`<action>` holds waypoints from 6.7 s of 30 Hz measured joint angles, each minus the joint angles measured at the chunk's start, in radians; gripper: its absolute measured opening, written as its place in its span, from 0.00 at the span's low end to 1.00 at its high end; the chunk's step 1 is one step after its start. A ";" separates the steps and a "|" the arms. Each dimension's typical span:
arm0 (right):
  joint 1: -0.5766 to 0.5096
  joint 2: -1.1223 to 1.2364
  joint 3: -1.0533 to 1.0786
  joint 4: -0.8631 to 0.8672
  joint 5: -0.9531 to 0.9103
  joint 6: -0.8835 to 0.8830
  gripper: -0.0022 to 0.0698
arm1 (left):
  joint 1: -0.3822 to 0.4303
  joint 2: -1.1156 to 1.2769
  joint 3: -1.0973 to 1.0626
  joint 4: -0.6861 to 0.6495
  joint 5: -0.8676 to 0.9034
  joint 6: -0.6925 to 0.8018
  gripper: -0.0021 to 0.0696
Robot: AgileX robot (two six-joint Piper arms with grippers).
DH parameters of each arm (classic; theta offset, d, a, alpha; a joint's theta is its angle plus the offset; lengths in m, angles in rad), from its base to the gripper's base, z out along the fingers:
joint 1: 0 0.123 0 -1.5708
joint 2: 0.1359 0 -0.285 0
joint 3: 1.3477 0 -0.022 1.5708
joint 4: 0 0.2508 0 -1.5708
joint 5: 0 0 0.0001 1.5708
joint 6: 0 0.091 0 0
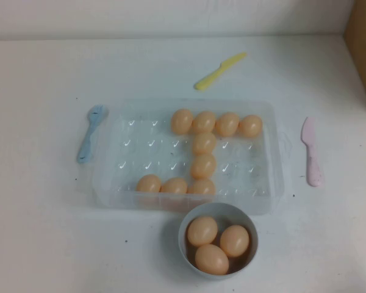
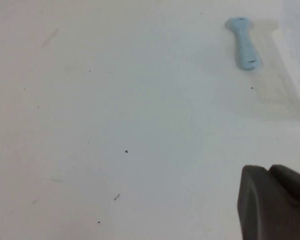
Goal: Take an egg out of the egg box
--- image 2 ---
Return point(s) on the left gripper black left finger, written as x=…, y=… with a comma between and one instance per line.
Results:
x=262, y=212

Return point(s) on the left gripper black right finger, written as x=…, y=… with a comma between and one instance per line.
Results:
x=292, y=180

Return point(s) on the clear plastic egg box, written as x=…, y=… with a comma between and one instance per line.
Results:
x=296, y=50

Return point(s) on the blue plastic spoon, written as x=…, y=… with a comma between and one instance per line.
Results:
x=245, y=45

